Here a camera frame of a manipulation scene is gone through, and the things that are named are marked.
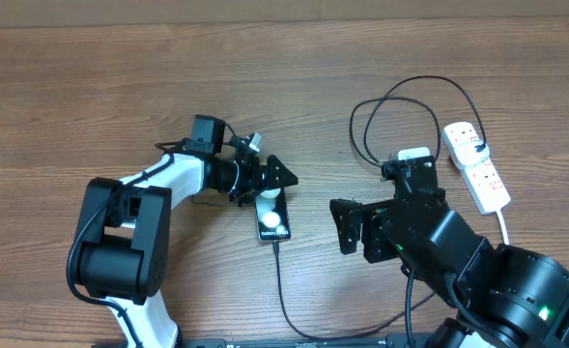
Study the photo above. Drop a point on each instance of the black Samsung Galaxy phone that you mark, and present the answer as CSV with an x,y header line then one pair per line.
x,y
272,215

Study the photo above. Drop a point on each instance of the white power strip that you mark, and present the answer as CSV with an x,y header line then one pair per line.
x,y
484,184

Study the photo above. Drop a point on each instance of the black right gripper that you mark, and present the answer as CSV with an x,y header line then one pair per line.
x,y
381,246

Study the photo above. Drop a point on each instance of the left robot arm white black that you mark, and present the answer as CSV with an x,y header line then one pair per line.
x,y
119,255

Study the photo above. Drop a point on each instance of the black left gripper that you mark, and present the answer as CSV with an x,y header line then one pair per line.
x,y
254,184

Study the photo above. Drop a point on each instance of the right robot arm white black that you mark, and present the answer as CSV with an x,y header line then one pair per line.
x,y
507,295

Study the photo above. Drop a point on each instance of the white USB charger adapter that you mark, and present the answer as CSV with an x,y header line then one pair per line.
x,y
469,154

